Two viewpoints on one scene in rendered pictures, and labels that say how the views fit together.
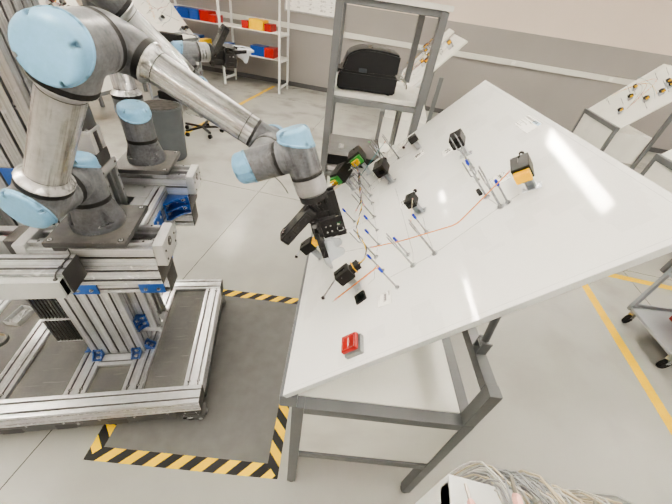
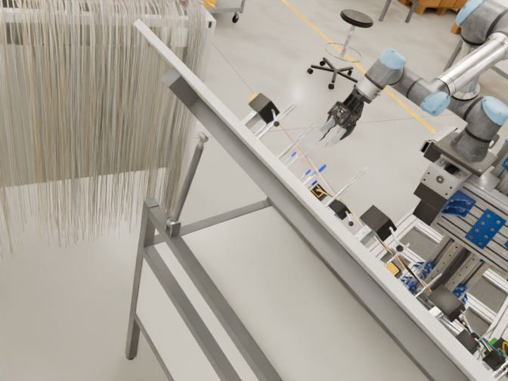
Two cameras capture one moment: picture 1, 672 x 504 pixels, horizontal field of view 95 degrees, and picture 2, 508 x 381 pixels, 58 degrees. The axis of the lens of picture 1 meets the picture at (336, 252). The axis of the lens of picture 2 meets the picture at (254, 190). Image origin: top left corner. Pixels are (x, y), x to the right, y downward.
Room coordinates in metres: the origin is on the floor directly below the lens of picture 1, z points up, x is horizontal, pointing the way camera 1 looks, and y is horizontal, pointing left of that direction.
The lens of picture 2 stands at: (1.46, -1.06, 2.07)
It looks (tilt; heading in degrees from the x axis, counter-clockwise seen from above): 40 degrees down; 135
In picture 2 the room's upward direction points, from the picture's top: 18 degrees clockwise
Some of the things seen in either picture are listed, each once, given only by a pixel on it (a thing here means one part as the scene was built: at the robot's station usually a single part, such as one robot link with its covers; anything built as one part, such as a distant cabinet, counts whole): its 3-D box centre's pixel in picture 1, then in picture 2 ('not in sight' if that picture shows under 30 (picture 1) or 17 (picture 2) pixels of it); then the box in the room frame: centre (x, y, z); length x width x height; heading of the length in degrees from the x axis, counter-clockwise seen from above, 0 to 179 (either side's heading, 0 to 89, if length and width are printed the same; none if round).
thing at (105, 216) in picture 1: (93, 208); (473, 140); (0.77, 0.78, 1.21); 0.15 x 0.15 x 0.10
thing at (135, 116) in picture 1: (136, 120); not in sight; (1.25, 0.90, 1.33); 0.13 x 0.12 x 0.14; 40
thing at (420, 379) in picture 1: (369, 313); (284, 369); (1.04, -0.22, 0.60); 1.17 x 0.58 x 0.40; 3
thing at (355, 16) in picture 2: not in sight; (347, 49); (-1.53, 2.59, 0.34); 0.58 x 0.55 x 0.69; 114
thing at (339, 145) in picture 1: (352, 151); not in sight; (1.90, -0.01, 1.09); 0.35 x 0.33 x 0.07; 3
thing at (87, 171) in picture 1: (77, 175); (487, 116); (0.76, 0.78, 1.33); 0.13 x 0.12 x 0.14; 3
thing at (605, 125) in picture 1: (621, 124); not in sight; (5.57, -4.20, 0.83); 1.18 x 0.72 x 1.65; 172
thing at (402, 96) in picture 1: (357, 173); not in sight; (1.97, -0.06, 0.93); 0.61 x 0.51 x 1.85; 3
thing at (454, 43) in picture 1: (409, 107); not in sight; (4.44, -0.67, 0.83); 1.18 x 0.72 x 1.65; 175
